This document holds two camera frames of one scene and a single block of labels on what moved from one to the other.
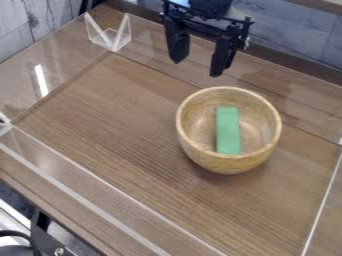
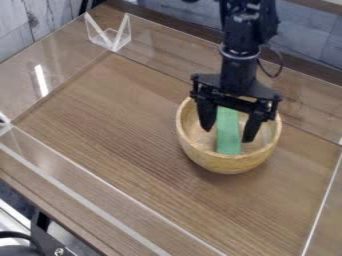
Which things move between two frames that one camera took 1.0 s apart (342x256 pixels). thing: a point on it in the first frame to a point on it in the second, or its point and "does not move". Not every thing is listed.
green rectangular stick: x=228 y=127 does not move
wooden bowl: x=260 y=128 does not move
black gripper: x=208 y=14 to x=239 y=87
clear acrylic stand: x=110 y=39 does not move
